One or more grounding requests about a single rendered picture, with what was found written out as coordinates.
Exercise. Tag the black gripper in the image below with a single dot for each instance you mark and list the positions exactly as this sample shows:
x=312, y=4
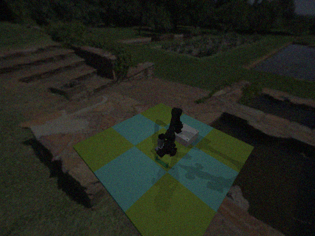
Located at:
x=160, y=151

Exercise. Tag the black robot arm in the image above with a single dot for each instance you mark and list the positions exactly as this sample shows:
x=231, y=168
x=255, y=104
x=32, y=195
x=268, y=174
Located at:
x=175, y=126

